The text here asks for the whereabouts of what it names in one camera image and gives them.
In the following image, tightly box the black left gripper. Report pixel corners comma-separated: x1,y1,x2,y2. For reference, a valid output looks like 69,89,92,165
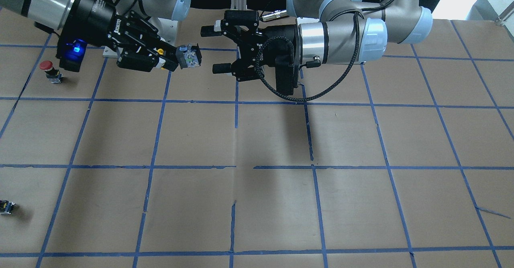
201,10,299,81

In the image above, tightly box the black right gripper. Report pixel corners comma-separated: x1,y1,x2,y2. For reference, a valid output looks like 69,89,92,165
71,0,189,72

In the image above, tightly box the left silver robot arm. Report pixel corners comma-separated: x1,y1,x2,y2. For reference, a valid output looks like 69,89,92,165
201,0,433,93

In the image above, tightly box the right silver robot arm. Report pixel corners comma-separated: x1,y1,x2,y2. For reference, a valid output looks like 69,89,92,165
1,0,202,72

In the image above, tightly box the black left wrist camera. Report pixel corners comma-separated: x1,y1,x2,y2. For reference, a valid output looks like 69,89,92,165
275,53,299,96

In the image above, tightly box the black wrist camera blue light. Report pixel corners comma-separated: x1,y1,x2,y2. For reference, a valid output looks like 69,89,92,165
56,37,88,73

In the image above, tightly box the red push button switch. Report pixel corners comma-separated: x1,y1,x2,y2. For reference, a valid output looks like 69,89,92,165
39,60,63,83

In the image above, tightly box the black braided cable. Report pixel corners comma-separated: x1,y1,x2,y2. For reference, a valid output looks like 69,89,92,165
255,0,404,102

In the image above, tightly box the small black yellow switch block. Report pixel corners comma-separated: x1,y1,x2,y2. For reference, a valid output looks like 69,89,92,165
0,200,16,215

